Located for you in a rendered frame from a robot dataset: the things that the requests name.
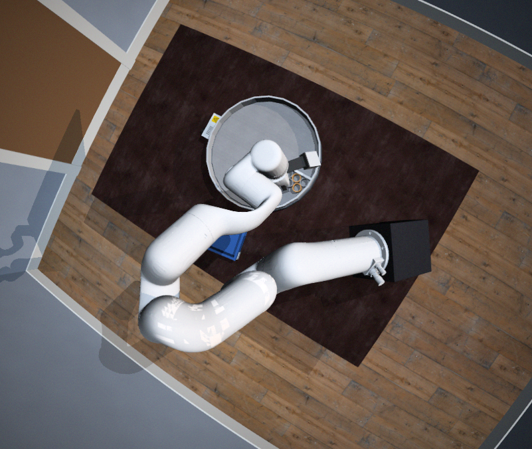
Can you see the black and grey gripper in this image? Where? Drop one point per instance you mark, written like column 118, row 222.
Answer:
column 282, row 181

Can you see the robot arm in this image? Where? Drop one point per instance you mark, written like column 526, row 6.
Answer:
column 165, row 318

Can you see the blue tray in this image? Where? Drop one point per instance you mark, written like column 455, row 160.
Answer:
column 229, row 245

